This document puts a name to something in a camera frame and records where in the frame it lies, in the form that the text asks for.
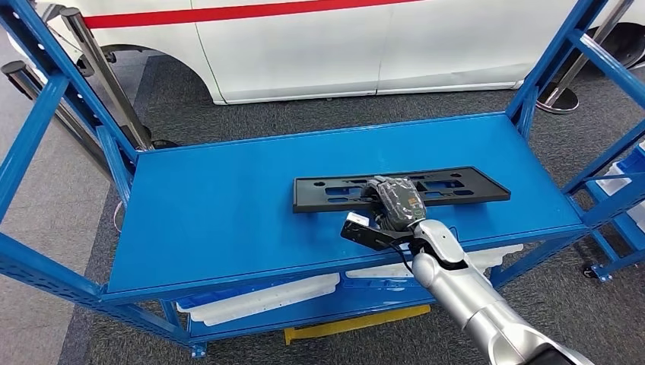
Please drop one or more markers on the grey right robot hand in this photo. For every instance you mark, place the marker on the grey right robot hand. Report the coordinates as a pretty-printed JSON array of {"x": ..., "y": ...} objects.
[{"x": 400, "y": 204}]

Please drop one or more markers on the black plastic mounting plate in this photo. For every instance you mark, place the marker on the black plastic mounting plate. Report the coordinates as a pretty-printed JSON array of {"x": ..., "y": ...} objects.
[{"x": 486, "y": 190}]

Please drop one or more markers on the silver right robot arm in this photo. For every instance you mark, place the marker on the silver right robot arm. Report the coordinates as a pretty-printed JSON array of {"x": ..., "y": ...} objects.
[{"x": 478, "y": 307}]

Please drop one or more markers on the blue metal shelf rack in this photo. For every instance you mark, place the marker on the blue metal shelf rack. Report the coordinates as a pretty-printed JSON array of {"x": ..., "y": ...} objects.
[{"x": 227, "y": 211}]

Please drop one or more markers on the blue wheeled shelf rack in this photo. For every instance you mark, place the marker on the blue wheeled shelf rack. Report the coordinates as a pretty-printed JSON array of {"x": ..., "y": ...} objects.
[{"x": 602, "y": 272}]

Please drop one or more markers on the yellow floor tape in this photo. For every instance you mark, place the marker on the yellow floor tape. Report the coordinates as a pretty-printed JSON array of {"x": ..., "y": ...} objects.
[{"x": 342, "y": 327}]

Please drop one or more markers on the white car red stripe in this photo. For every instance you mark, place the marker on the white car red stripe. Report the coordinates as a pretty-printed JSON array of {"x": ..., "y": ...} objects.
[{"x": 302, "y": 50}]

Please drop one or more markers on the steel stanchion round base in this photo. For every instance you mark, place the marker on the steel stanchion round base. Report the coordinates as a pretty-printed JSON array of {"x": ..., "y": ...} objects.
[{"x": 557, "y": 98}]

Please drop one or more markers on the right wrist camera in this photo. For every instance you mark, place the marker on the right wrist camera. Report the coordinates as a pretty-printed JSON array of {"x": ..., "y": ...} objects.
[{"x": 363, "y": 232}]

